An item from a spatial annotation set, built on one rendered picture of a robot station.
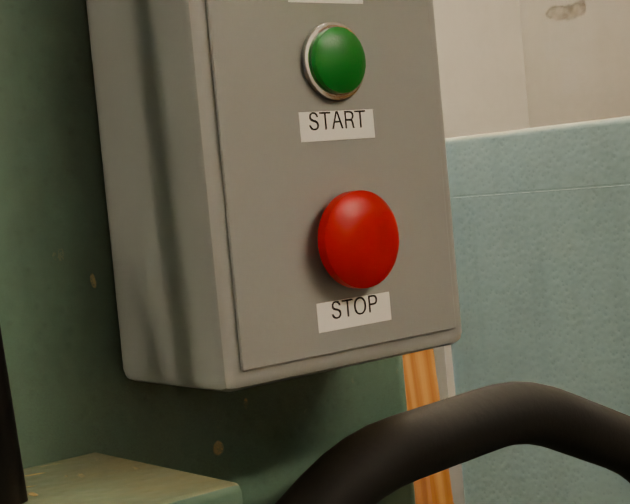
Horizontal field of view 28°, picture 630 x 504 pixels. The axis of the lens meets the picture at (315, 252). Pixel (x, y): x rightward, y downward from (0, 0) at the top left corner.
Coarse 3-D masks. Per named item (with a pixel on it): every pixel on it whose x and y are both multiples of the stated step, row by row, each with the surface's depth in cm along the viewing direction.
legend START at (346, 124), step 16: (304, 112) 38; (320, 112) 38; (336, 112) 39; (352, 112) 39; (368, 112) 39; (304, 128) 38; (320, 128) 38; (336, 128) 39; (352, 128) 39; (368, 128) 39
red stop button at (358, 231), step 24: (360, 192) 38; (336, 216) 37; (360, 216) 38; (384, 216) 38; (336, 240) 37; (360, 240) 38; (384, 240) 38; (336, 264) 38; (360, 264) 38; (384, 264) 38
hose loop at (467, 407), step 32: (512, 384) 47; (416, 416) 44; (448, 416) 44; (480, 416) 45; (512, 416) 46; (544, 416) 47; (576, 416) 48; (608, 416) 50; (352, 448) 42; (384, 448) 42; (416, 448) 43; (448, 448) 44; (480, 448) 45; (576, 448) 49; (608, 448) 50; (320, 480) 40; (352, 480) 41; (384, 480) 42; (416, 480) 43
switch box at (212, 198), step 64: (128, 0) 38; (192, 0) 36; (256, 0) 37; (384, 0) 40; (128, 64) 38; (192, 64) 36; (256, 64) 37; (384, 64) 40; (128, 128) 39; (192, 128) 36; (256, 128) 37; (384, 128) 40; (128, 192) 39; (192, 192) 36; (256, 192) 37; (320, 192) 38; (384, 192) 40; (448, 192) 42; (128, 256) 39; (192, 256) 37; (256, 256) 37; (448, 256) 42; (128, 320) 40; (192, 320) 37; (256, 320) 37; (448, 320) 42; (192, 384) 38; (256, 384) 37
